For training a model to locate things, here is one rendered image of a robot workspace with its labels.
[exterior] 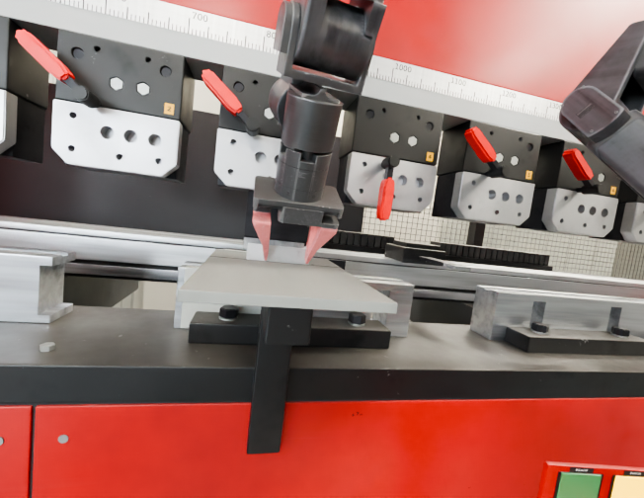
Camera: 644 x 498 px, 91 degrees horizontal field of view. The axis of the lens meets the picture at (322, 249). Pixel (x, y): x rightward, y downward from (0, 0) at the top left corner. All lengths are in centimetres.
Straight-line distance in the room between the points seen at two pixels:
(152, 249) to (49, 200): 44
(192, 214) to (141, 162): 55
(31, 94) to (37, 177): 58
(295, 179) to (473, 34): 43
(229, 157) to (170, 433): 36
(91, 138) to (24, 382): 30
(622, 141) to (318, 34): 37
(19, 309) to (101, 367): 19
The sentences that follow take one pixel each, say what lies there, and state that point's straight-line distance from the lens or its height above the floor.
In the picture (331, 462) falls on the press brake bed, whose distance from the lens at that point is 52.
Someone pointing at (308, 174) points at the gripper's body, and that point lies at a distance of 34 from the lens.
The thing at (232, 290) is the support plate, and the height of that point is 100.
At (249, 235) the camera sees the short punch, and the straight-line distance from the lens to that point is 52.
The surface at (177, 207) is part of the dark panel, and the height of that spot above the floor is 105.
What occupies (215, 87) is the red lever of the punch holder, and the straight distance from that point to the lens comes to 48.
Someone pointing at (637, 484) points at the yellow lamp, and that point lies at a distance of 54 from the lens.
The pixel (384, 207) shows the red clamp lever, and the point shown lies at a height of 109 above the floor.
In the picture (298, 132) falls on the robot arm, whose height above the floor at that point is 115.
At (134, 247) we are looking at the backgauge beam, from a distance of 80.
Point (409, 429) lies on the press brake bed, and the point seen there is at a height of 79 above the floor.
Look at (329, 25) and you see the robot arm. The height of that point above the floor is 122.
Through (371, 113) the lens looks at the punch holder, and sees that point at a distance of 55.
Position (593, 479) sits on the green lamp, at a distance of 50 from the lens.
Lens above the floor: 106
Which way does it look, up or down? 5 degrees down
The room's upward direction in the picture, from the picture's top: 7 degrees clockwise
